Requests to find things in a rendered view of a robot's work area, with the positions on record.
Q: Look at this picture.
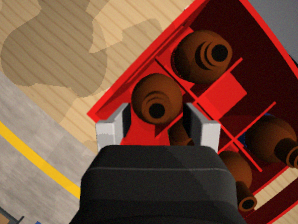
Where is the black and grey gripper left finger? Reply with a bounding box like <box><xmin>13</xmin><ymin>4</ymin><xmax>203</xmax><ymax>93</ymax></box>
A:
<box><xmin>95</xmin><ymin>103</ymin><xmax>132</xmax><ymax>153</ymax></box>

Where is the brown bottle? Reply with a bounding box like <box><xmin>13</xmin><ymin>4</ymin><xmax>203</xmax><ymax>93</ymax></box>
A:
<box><xmin>170</xmin><ymin>30</ymin><xmax>232</xmax><ymax>84</ymax></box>
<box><xmin>167</xmin><ymin>116</ymin><xmax>195</xmax><ymax>146</ymax></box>
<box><xmin>131</xmin><ymin>73</ymin><xmax>183</xmax><ymax>125</ymax></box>
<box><xmin>218</xmin><ymin>145</ymin><xmax>257</xmax><ymax>212</ymax></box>
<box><xmin>237</xmin><ymin>113</ymin><xmax>298</xmax><ymax>169</ymax></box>

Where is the red divided crate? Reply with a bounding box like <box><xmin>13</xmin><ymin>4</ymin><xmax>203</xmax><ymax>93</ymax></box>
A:
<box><xmin>87</xmin><ymin>0</ymin><xmax>298</xmax><ymax>224</ymax></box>

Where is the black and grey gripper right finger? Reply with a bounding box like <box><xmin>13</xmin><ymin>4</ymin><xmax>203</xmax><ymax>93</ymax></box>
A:
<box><xmin>182</xmin><ymin>103</ymin><xmax>221</xmax><ymax>153</ymax></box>

